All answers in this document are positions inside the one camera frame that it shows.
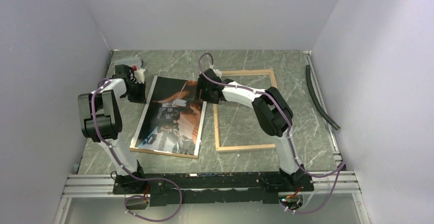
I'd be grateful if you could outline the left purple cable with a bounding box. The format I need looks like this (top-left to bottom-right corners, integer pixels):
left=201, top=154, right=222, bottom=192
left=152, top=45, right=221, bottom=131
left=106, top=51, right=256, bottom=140
left=90, top=77, right=184, bottom=223

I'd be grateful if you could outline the white wooden picture frame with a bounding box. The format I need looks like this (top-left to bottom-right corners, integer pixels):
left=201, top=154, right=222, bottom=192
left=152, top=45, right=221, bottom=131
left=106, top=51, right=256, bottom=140
left=213, top=69, right=277, bottom=152

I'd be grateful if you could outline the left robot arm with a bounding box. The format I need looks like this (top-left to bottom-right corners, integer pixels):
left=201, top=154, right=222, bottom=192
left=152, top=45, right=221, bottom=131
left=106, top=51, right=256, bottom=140
left=78, top=64, right=147, bottom=193

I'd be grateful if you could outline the clear plastic compartment box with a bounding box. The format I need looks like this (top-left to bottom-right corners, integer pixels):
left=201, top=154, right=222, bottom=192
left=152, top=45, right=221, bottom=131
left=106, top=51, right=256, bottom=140
left=114, top=56, right=144, bottom=69

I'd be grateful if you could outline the glossy photo print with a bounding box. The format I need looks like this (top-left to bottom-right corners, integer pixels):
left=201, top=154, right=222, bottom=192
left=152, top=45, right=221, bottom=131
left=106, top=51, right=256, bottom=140
left=130, top=76, right=207, bottom=157

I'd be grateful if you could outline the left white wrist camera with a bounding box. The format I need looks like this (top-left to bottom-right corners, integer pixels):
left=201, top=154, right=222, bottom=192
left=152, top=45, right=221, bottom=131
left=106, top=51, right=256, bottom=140
left=132, top=65, right=146, bottom=84

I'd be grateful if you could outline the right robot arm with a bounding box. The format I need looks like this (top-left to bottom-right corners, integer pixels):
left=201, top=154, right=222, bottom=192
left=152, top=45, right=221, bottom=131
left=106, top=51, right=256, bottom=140
left=198, top=69, right=302, bottom=191

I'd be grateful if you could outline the black corrugated hose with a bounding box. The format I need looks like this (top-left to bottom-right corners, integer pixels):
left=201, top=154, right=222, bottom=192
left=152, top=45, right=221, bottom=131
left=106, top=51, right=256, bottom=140
left=305, top=64, right=341, bottom=130

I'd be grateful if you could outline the brown backing board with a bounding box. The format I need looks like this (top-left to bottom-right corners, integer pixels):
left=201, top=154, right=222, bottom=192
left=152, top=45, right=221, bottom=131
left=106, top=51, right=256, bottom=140
left=129, top=76, right=207, bottom=160

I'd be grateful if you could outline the aluminium extrusion rail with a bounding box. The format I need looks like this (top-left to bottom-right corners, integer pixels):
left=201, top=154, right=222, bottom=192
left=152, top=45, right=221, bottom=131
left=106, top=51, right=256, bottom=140
left=54, top=170, right=371, bottom=223

